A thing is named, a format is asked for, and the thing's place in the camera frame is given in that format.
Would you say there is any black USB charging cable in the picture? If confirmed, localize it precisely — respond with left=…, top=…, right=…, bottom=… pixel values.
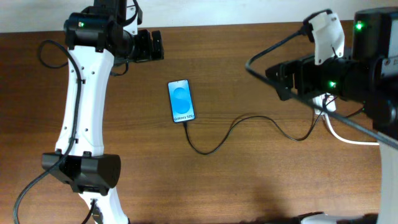
left=182, top=95, right=340, bottom=156

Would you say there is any blue Galaxy smartphone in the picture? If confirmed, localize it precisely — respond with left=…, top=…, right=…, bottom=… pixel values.
left=167, top=80, right=195, bottom=123

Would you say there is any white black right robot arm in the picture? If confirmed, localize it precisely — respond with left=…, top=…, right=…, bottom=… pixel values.
left=266, top=7, right=397, bottom=223

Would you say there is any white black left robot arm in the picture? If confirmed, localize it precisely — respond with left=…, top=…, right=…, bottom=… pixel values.
left=42, top=0, right=164, bottom=223

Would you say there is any white power strip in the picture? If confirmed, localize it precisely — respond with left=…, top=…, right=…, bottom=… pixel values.
left=312, top=93, right=336, bottom=112

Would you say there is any white power strip cord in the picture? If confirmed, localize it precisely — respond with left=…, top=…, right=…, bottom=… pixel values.
left=323, top=113, right=380, bottom=146

